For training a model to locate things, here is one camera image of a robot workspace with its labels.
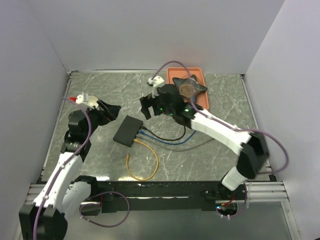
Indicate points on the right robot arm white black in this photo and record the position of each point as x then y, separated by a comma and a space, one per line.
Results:
249, 145

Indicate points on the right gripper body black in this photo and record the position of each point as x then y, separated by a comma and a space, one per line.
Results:
160, 107

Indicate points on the dark blue star dish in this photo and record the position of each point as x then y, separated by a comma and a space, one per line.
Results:
177, 81

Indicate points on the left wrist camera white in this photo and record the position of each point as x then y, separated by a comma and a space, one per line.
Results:
82, 100

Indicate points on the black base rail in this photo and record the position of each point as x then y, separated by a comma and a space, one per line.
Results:
114, 196

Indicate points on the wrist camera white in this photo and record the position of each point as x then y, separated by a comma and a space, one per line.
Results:
155, 82
82, 100

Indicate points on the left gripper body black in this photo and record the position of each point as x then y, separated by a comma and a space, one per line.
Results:
96, 118

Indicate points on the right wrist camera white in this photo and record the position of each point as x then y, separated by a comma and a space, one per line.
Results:
155, 82

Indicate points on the white ceramic bowl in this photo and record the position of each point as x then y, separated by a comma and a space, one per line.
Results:
93, 101

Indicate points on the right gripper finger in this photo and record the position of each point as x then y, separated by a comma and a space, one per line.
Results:
146, 101
146, 112

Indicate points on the black network switch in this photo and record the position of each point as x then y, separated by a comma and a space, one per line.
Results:
128, 131

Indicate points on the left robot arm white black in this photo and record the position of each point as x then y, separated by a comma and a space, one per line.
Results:
46, 218

